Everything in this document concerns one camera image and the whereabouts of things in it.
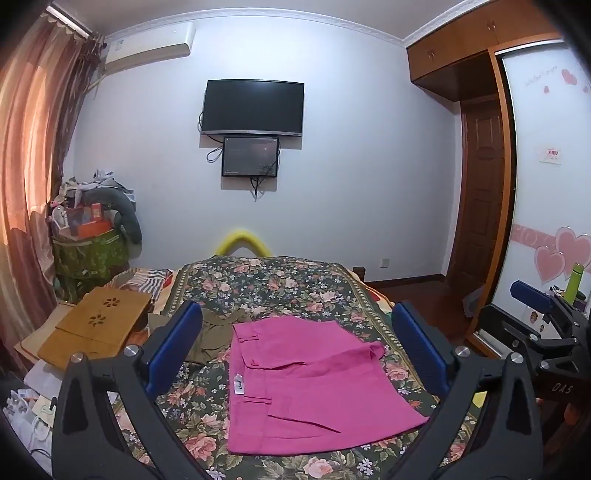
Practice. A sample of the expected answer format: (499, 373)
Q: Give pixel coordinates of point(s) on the black wall television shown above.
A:
(253, 107)

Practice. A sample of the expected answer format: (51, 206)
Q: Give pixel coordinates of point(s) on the grey white cloth pile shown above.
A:
(99, 182)

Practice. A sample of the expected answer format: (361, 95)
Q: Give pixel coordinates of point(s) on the white air conditioner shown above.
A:
(147, 46)

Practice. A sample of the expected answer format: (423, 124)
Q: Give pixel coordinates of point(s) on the orange box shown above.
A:
(90, 229)

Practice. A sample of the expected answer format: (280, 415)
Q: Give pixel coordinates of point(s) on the red orange green blanket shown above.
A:
(381, 302)

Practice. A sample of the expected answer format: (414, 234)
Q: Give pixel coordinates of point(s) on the grey plush pillow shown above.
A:
(124, 207)

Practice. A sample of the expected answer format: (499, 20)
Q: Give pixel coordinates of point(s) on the floral blanket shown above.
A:
(286, 286)

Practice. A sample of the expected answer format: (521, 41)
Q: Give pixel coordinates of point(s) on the yellow plush toy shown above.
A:
(231, 240)

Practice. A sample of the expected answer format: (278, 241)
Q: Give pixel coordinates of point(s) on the green fabric bag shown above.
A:
(87, 258)

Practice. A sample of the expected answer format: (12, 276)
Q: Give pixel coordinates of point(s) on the wooden overhead cabinet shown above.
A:
(443, 60)

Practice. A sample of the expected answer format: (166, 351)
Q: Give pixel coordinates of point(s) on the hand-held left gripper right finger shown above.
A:
(418, 344)

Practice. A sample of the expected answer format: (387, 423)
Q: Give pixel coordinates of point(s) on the white heart-print wardrobe door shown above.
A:
(531, 207)

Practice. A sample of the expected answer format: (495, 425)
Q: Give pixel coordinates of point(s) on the small black wall monitor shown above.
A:
(250, 156)

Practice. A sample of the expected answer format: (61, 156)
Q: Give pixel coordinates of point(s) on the pink curtain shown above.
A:
(32, 138)

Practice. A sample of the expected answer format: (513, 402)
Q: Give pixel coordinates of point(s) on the wooden lap table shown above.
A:
(92, 323)

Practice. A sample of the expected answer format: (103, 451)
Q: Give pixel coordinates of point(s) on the green bottle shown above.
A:
(575, 284)

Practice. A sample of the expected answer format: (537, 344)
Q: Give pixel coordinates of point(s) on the olive green garment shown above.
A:
(217, 337)

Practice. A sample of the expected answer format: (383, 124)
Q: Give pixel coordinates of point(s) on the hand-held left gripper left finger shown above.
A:
(173, 344)

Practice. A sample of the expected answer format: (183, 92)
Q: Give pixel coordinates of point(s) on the brown wooden door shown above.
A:
(482, 184)

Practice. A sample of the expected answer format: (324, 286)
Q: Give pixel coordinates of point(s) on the red white sticker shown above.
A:
(550, 154)

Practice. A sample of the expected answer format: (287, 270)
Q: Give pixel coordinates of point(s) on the striped cloth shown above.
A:
(143, 279)

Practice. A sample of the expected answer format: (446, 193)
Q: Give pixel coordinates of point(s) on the pink pants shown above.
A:
(300, 392)

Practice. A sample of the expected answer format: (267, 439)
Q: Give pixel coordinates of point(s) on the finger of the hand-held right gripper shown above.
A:
(531, 295)
(505, 330)

